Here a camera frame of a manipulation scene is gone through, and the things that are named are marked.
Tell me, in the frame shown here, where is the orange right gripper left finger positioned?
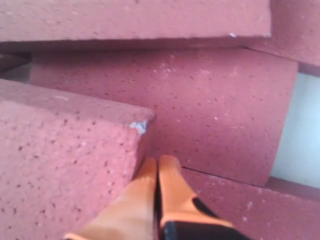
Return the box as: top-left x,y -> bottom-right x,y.
63,157 -> 157,240

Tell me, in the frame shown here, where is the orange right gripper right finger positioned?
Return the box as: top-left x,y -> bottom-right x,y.
158,155 -> 234,240

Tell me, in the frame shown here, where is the angled red brick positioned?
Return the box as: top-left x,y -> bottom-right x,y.
243,0 -> 320,68

